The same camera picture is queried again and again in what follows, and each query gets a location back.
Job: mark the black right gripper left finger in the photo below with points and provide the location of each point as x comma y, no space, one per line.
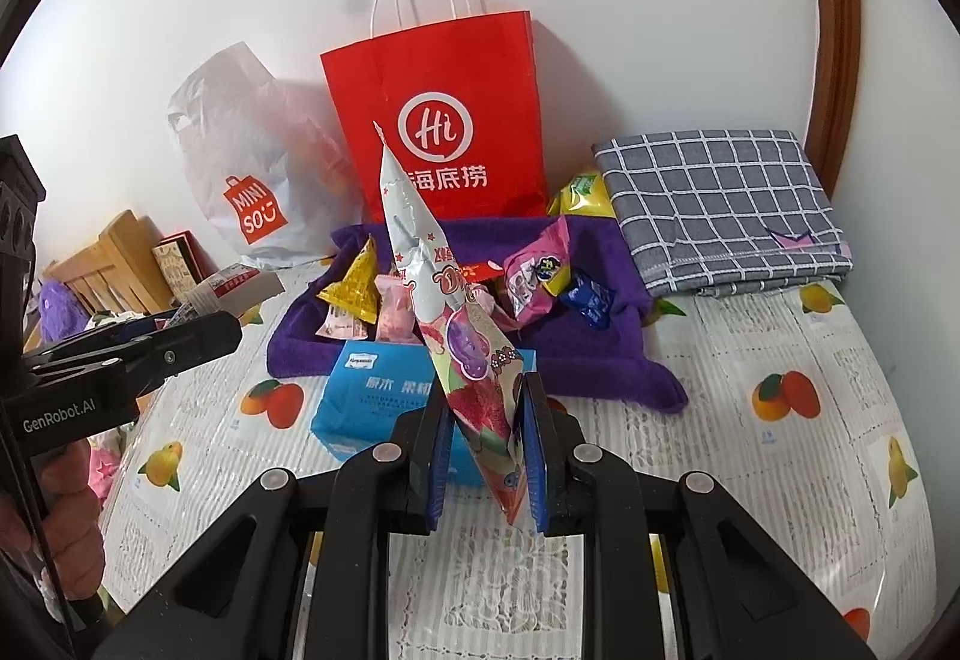
299,566

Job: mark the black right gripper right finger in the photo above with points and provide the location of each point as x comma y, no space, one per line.
671,568

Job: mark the long pink white candy packet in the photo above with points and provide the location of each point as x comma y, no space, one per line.
480,371

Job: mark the person's left hand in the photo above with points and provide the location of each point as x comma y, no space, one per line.
71,526

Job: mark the purple plush object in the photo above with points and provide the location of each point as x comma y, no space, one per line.
60,314

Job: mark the wooden chair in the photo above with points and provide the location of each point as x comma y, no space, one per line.
117,272

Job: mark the brown patterned box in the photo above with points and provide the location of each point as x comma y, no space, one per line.
182,262

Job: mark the fruit print tablecloth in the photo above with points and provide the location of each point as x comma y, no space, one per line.
788,409

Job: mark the white red box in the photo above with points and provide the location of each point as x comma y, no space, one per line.
238,289

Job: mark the blue tissue pack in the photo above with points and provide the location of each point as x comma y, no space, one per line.
371,385

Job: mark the purple towel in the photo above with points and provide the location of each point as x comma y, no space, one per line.
574,360

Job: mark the small pink white snack packet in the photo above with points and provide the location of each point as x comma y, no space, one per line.
342,325

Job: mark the white Miniso plastic bag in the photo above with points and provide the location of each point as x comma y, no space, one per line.
265,173

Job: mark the pink peach snack packet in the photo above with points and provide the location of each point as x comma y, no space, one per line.
396,320

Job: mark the small blue snack packet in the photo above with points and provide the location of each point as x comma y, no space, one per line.
592,300

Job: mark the magenta cartoon snack packet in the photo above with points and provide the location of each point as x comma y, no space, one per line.
538,273

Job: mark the grey checked folded cloth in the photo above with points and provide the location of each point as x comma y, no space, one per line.
721,212

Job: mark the pink cartoon snack packet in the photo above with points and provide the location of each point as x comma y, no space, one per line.
486,282

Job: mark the yellow green snack packet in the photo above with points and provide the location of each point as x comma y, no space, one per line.
584,195

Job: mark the red paper bag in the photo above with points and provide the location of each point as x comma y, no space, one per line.
456,102

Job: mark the brown wooden door frame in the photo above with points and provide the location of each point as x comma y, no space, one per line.
835,87

